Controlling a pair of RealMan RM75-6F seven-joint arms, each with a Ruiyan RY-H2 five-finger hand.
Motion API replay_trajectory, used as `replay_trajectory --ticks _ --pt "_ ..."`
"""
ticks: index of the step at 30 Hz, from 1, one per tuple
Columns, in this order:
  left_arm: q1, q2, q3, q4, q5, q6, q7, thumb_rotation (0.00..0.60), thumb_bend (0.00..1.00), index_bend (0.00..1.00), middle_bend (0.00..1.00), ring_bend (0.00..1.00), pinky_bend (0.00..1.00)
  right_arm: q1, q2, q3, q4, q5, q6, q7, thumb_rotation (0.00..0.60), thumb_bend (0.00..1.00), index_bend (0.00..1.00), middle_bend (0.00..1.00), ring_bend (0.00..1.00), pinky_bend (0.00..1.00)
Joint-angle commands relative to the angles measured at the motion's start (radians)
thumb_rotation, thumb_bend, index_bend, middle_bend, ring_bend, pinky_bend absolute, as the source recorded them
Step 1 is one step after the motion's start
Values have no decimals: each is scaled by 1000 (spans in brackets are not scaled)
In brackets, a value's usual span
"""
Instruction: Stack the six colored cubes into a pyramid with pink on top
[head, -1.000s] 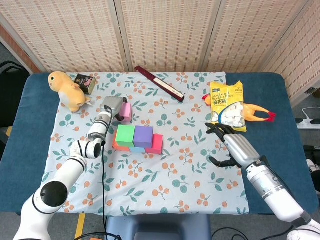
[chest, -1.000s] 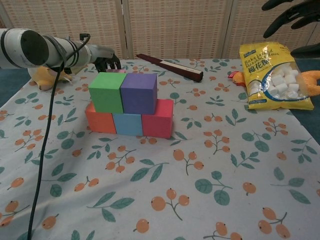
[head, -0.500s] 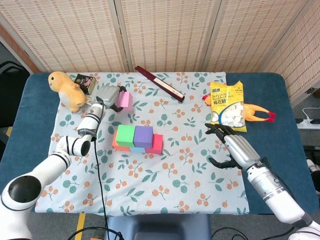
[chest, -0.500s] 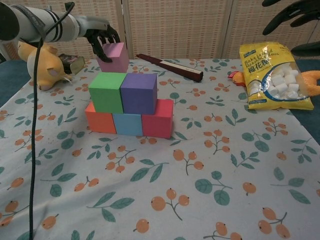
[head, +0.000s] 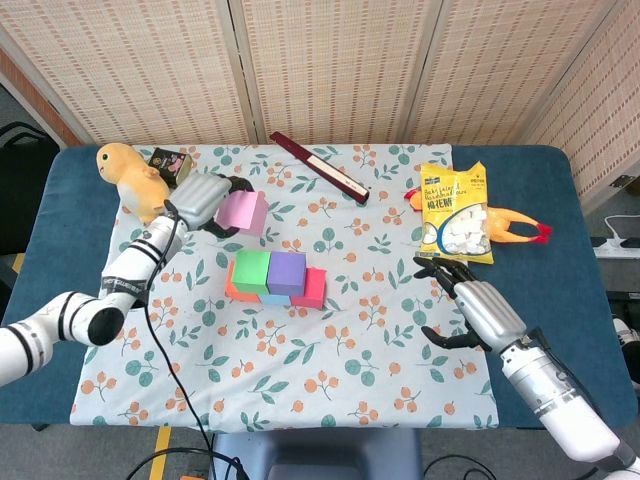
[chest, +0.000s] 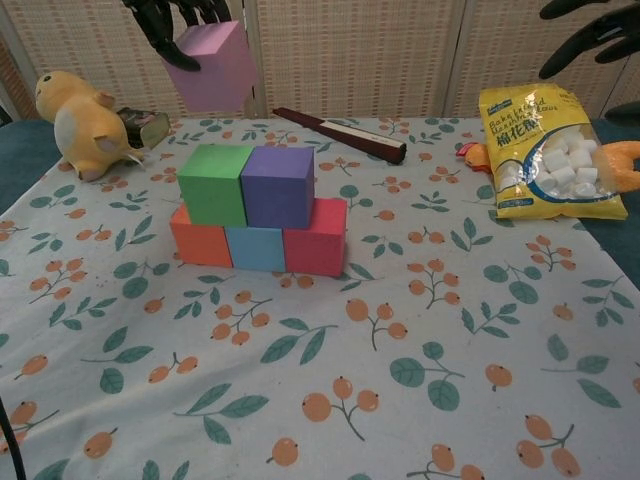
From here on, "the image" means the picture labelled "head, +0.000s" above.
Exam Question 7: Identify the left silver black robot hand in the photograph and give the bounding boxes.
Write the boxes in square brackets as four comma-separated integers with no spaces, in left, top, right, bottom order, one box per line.
[169,171,256,240]

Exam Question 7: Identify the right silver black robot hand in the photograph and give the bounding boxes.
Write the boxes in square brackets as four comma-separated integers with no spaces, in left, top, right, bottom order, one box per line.
[412,255,529,354]

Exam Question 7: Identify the pink foam cube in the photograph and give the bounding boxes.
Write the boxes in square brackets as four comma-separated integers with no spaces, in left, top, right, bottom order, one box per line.
[214,189,270,238]

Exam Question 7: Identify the green foam cube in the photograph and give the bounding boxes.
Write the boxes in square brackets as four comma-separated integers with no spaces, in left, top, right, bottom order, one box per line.
[230,248,272,294]

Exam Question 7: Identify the orange foam cube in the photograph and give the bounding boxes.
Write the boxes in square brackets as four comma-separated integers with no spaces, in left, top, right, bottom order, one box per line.
[224,264,262,305]

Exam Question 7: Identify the purple foam cube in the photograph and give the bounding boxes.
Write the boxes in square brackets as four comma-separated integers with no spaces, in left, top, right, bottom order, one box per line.
[266,252,307,296]

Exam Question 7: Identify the red foam cube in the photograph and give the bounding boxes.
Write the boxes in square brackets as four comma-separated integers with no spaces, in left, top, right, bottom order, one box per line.
[290,267,328,310]

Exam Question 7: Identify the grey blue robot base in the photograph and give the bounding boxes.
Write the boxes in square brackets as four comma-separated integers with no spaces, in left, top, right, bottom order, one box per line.
[207,428,424,480]

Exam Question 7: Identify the dark rectangular food tin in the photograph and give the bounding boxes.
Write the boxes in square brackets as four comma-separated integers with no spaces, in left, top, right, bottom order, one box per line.
[148,146,194,190]

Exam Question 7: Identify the yellow plush animal toy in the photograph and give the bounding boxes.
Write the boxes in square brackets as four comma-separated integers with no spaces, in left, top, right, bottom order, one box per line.
[95,142,174,227]

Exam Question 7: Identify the yellow rubber chicken toy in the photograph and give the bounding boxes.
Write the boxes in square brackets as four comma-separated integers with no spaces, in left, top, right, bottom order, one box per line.
[403,187,554,247]

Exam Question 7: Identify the yellow marshmallow bag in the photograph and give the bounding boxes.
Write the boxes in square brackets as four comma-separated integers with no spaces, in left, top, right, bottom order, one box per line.
[417,160,495,265]

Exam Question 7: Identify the dark red folded fan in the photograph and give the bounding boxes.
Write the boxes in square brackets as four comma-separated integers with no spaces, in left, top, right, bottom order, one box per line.
[269,131,371,205]

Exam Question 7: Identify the white power strip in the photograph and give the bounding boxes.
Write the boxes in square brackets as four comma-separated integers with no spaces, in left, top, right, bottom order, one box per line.
[592,237,640,260]

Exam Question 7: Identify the black chair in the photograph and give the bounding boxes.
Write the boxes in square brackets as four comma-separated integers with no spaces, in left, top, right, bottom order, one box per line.
[0,122,59,254]

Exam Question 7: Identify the woven folding screen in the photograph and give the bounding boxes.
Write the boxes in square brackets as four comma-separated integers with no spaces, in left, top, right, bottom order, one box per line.
[0,0,640,201]

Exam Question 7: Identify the floral patterned tablecloth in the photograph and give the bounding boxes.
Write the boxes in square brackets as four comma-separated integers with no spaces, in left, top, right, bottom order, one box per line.
[69,143,500,434]

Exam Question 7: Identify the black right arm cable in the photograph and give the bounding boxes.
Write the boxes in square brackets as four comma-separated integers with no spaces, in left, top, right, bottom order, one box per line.
[529,327,606,416]

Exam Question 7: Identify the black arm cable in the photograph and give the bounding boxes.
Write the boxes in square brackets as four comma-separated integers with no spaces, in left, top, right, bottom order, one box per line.
[124,199,246,480]
[529,327,606,416]

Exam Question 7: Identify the white charger cable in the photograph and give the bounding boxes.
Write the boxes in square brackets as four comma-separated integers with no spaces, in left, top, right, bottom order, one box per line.
[603,214,640,246]

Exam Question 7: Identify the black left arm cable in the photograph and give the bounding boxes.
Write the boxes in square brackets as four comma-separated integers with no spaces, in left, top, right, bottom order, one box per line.
[124,199,246,480]

